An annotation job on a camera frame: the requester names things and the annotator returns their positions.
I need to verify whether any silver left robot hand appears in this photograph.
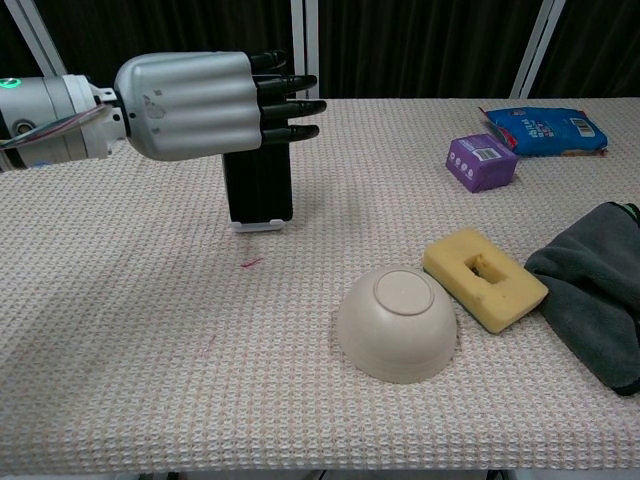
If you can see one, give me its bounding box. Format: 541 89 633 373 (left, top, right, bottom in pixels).
113 48 328 162

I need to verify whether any black smartphone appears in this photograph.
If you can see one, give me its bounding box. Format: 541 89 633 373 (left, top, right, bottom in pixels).
222 142 295 224

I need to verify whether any white phone stand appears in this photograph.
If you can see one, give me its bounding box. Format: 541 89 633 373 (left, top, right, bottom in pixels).
228 217 289 234

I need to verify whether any black pleated curtain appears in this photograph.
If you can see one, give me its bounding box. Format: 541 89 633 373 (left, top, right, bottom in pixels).
528 0 640 100
0 0 47 81
318 0 545 100
33 0 297 76

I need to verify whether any beige waffle tablecloth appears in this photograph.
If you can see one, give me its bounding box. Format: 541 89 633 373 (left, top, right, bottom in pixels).
0 97 640 474

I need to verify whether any purple tissue packet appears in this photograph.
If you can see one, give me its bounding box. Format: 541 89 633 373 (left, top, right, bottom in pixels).
445 132 520 194

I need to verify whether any yellow sponge with hole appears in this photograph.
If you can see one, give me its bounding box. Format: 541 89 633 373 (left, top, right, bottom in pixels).
422 227 550 336

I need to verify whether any beige upturned bowl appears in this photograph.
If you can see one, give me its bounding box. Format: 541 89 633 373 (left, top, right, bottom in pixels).
335 267 459 385

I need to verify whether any blue snack bag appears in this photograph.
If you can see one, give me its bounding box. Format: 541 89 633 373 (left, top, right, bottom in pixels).
477 106 610 159

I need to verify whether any grey microfibre cloth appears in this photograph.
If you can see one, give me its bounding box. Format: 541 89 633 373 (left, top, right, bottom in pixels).
523 201 640 398

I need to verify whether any white frame post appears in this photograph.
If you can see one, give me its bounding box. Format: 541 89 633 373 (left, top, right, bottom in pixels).
509 0 567 99
3 0 69 79
305 0 321 99
291 0 307 99

